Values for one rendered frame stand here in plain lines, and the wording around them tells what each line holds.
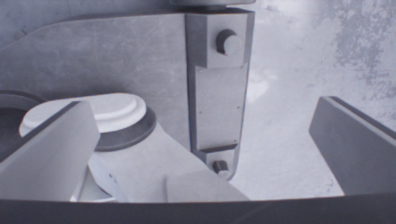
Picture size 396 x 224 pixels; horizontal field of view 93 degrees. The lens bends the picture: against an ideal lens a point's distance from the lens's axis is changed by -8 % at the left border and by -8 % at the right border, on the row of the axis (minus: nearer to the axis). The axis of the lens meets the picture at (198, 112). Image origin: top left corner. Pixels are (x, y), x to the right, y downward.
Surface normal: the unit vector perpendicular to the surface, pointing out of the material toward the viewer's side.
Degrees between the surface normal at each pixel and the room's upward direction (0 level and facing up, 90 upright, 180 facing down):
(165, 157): 90
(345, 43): 0
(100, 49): 0
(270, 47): 0
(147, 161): 90
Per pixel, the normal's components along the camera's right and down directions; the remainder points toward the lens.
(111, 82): 0.21, 0.51
